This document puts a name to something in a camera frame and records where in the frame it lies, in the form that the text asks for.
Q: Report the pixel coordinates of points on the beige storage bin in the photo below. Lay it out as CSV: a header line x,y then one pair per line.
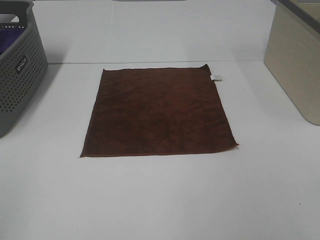
x,y
293,54

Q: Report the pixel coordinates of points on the brown towel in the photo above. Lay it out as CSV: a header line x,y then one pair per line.
x,y
157,111

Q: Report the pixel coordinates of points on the grey perforated laundry basket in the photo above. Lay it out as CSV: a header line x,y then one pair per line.
x,y
22,66

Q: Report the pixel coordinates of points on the purple cloth in basket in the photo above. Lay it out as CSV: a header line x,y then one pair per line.
x,y
8,36

